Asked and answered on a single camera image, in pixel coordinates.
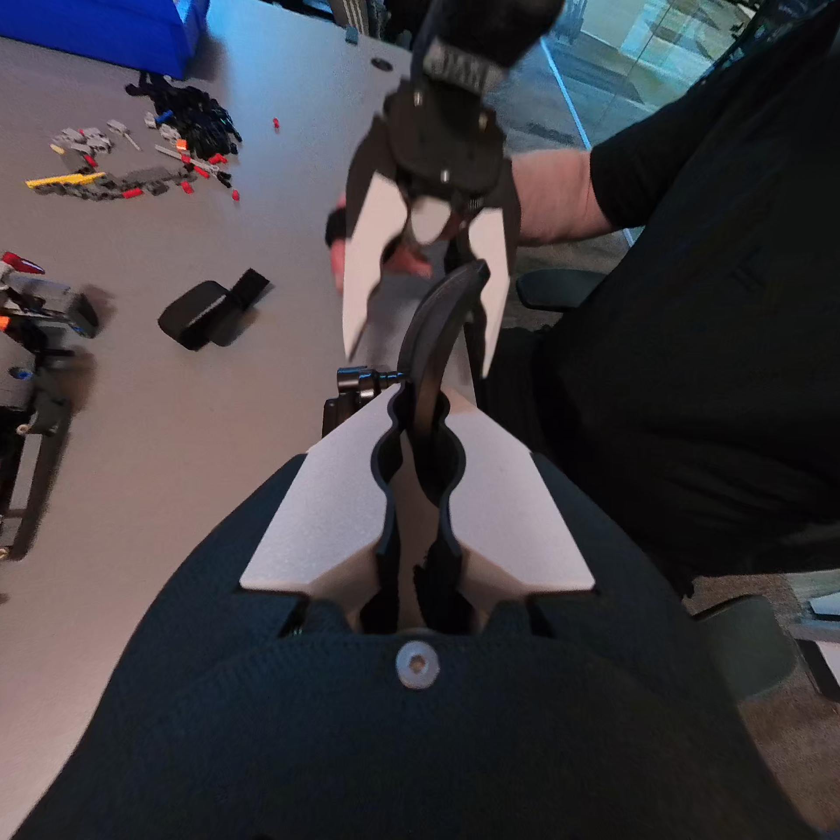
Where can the person's right hand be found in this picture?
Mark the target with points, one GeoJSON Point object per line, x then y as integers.
{"type": "Point", "coordinates": [413, 262]}

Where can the pile of lego pieces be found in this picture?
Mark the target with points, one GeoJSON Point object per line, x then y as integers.
{"type": "Point", "coordinates": [190, 118]}

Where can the person's right forearm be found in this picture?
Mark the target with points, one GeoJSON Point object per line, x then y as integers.
{"type": "Point", "coordinates": [558, 197]}

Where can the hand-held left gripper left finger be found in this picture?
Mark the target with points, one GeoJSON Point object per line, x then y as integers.
{"type": "Point", "coordinates": [328, 512]}

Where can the partly built lego model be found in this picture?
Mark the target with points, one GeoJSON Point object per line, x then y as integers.
{"type": "Point", "coordinates": [46, 308]}

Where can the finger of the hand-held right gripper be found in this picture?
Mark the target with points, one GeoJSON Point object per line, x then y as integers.
{"type": "Point", "coordinates": [495, 275]}
{"type": "Point", "coordinates": [367, 262]}

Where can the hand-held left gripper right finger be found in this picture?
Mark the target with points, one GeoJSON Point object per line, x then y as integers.
{"type": "Point", "coordinates": [512, 512]}

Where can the black rectangular table plate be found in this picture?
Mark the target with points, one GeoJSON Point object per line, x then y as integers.
{"type": "Point", "coordinates": [351, 36]}

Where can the black desk clamp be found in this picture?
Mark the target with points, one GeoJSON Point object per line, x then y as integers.
{"type": "Point", "coordinates": [354, 387]}

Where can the blue plastic bin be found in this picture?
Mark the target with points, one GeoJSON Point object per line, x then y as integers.
{"type": "Point", "coordinates": [98, 33]}

